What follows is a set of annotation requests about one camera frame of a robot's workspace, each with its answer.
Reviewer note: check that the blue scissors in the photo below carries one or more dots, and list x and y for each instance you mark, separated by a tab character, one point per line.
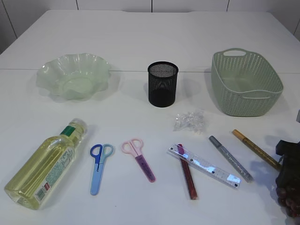
100	153

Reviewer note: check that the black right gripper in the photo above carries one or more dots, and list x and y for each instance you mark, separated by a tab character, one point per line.
289	174

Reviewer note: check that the clear plastic ruler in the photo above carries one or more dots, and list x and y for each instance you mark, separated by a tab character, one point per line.
205	167

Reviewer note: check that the purple artificial grape bunch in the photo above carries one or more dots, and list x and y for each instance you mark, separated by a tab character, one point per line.
289	198

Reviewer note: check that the pink scissors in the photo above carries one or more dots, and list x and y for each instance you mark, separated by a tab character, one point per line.
134	148

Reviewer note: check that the green plastic woven basket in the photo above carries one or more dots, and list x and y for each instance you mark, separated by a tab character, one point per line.
244	83

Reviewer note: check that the gold glitter pen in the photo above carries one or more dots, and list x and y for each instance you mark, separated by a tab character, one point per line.
257	150

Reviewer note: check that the black mesh pen holder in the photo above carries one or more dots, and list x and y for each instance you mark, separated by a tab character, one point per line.
162	83

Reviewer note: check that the yellow tea plastic bottle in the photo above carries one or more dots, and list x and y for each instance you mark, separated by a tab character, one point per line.
36	179

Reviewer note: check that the pale green wavy plate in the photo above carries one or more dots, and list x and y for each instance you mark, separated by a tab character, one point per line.
74	76

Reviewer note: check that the clear plastic sheet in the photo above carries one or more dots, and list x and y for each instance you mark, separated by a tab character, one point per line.
191	121

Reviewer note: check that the silver glitter pen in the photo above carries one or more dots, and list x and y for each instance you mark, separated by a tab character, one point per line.
232	160

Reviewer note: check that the red glitter pen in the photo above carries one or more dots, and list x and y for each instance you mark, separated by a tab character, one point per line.
189	180

